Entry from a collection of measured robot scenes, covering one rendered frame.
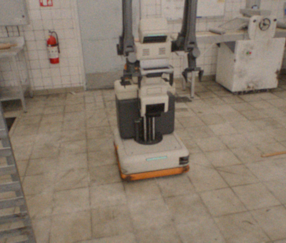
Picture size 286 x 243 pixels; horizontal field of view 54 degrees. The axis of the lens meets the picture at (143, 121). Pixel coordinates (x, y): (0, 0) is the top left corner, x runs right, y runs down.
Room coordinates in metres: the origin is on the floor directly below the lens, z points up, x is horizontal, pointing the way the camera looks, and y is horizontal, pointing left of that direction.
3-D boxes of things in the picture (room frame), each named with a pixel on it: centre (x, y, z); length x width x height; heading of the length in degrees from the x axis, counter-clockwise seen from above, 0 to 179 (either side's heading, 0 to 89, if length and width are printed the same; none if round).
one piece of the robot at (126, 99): (2.49, -0.03, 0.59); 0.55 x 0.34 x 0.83; 101
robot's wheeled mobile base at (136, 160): (2.40, -0.05, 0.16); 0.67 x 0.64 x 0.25; 11
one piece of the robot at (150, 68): (2.11, -0.10, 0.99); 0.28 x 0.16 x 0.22; 101
